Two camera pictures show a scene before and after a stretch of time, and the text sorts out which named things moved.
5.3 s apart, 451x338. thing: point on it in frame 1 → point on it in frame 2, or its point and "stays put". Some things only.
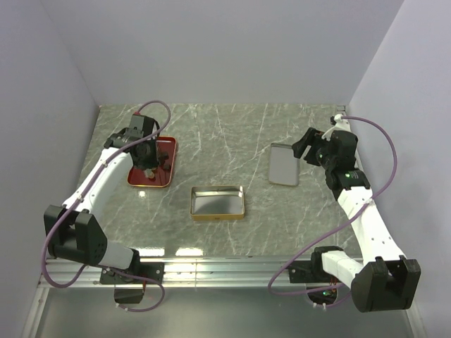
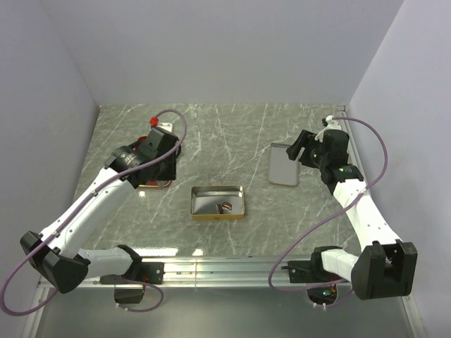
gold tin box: x=217 y=203 stays put
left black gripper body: x=151 y=156 → x=167 y=170
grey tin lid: x=283 y=165 stays put
